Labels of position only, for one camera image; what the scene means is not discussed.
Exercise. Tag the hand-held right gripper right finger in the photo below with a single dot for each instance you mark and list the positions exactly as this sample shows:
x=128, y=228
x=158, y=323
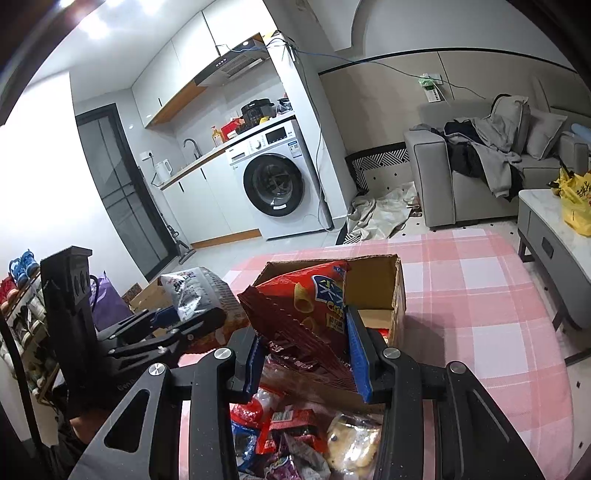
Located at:
x=360, y=364

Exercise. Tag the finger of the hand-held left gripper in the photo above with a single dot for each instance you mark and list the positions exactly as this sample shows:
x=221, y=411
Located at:
x=159, y=316
x=194, y=330

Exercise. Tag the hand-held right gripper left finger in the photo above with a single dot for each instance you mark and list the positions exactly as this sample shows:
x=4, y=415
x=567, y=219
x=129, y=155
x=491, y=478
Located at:
x=255, y=364

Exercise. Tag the silver orange snack bag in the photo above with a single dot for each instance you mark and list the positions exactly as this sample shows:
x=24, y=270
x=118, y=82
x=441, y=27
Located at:
x=198, y=288

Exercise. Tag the red chip bag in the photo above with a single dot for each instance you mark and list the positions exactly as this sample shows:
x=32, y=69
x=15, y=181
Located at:
x=300, y=323

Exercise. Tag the printed cardboard box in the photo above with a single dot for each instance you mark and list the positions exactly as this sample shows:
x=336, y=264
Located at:
x=147, y=295

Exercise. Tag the small red snack packet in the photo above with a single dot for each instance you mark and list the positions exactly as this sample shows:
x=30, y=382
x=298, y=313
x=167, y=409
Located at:
x=247, y=413

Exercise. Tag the purple bag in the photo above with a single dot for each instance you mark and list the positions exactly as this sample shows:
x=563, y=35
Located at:
x=108, y=300

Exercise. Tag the shoe rack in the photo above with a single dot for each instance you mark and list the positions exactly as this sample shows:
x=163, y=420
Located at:
x=23, y=332

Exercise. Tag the dark red snack packet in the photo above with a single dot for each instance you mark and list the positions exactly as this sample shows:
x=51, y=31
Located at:
x=295, y=424

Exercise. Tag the stick vacuum cleaner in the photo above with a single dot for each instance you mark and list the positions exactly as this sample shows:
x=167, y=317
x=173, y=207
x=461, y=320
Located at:
x=178, y=240

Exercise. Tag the clear cookie pack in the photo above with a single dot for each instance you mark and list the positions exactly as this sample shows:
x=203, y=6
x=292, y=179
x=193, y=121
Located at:
x=353, y=445

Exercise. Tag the blue snack packet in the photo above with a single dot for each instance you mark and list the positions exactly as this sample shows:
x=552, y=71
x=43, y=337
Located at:
x=244, y=447

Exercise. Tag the blue shoes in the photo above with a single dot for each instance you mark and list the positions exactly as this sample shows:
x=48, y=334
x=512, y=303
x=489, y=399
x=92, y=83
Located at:
x=23, y=266

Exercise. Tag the purple snack packet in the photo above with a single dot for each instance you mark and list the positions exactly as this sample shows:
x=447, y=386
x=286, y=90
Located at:
x=300, y=464

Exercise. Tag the white base cabinets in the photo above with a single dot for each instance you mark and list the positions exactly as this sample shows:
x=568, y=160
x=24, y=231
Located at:
x=203, y=203

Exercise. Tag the pink checked tablecloth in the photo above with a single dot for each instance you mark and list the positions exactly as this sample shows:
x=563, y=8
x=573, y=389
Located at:
x=480, y=332

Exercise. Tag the black glass door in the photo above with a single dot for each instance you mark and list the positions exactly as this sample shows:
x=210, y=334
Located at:
x=124, y=194

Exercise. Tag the white electric kettle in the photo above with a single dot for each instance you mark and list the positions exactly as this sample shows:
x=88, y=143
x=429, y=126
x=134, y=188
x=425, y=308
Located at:
x=163, y=170

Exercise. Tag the beige cloth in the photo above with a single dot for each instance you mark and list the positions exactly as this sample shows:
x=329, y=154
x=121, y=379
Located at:
x=378, y=212

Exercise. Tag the white washing machine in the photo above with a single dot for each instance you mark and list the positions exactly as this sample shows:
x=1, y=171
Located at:
x=277, y=180

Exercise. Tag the kitchen faucet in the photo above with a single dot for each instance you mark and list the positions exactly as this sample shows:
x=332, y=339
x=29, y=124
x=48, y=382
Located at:
x=194, y=145

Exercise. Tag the yellow bottle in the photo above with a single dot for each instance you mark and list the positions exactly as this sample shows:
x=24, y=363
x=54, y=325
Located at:
x=217, y=135

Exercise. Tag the grey sofa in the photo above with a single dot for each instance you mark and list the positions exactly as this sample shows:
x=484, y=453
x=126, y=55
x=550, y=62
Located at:
x=461, y=194

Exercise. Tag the red box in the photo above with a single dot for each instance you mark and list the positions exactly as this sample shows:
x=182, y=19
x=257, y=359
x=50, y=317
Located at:
x=231, y=128

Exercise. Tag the black white patterned mat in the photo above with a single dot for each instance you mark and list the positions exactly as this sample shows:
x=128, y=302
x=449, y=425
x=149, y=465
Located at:
x=378, y=159

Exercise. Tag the grey coffee table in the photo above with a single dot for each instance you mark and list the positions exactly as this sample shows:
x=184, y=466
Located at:
x=549, y=249

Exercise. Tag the black pressure cooker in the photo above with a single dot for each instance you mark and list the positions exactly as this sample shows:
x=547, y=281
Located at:
x=258, y=111

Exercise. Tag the dark clothing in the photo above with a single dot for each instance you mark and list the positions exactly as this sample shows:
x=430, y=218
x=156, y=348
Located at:
x=466, y=157

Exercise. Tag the grey jacket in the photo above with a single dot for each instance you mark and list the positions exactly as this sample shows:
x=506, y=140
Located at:
x=496, y=152

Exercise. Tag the range hood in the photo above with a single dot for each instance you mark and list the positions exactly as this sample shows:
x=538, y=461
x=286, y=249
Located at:
x=235, y=62

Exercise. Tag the yellow plastic bag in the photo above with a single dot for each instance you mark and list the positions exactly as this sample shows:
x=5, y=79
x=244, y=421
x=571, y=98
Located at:
x=577, y=198

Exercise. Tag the white power strip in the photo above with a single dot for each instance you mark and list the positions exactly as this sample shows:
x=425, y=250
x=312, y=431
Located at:
x=431, y=87

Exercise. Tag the large grey cushion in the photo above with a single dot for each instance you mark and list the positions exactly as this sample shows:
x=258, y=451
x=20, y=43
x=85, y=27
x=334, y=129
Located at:
x=510, y=115

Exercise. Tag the small grey cushion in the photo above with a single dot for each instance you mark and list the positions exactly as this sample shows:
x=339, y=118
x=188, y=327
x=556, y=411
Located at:
x=545, y=134

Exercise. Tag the white wall cabinets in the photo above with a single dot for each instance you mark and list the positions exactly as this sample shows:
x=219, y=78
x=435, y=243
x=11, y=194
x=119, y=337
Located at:
x=184, y=60

